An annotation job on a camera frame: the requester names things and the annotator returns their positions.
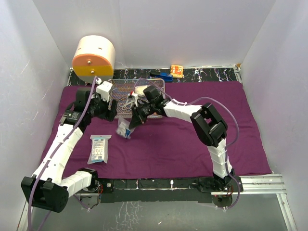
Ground beige bandage roll packet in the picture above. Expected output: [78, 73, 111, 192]
[134, 85, 148, 96]

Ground purple cloth wrap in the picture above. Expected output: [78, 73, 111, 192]
[32, 80, 272, 180]

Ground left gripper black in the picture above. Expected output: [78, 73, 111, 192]
[88, 91, 117, 121]

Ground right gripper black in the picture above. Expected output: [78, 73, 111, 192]
[128, 102, 155, 129]

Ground blue black stapler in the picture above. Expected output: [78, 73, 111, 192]
[150, 71, 174, 82]

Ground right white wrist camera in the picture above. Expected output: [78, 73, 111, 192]
[127, 91, 139, 106]

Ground black base frame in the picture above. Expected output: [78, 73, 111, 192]
[72, 177, 244, 204]

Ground metal surgical scissors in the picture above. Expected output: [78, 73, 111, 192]
[118, 99, 134, 110]

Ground small blue white packet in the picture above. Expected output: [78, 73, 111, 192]
[116, 117, 135, 139]

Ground orange small box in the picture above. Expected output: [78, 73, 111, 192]
[170, 64, 183, 78]

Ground round white drawer box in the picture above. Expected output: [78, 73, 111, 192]
[72, 35, 116, 83]

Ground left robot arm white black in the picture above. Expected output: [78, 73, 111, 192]
[21, 81, 117, 213]

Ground white gauze packet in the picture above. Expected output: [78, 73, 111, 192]
[87, 135, 112, 165]

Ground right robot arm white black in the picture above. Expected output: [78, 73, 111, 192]
[129, 85, 241, 191]

